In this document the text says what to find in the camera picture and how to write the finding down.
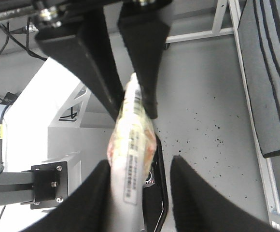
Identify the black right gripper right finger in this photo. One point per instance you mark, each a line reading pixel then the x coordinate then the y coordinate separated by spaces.
pixel 198 207

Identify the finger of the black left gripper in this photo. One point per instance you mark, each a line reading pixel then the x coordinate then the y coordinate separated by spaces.
pixel 83 47
pixel 144 30

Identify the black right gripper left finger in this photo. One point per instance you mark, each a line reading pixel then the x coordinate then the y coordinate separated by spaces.
pixel 83 210

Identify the whiteboard marker with label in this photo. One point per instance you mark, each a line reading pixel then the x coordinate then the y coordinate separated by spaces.
pixel 130 152

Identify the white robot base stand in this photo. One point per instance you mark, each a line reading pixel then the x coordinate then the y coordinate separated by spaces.
pixel 57 120

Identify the grey striped fabric organizer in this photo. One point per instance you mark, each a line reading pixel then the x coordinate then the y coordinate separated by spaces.
pixel 259 35

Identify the black aluminium camera mount arm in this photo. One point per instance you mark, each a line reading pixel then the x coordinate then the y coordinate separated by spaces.
pixel 43 186

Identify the white metal table frame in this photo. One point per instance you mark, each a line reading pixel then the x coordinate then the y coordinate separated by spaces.
pixel 205 114

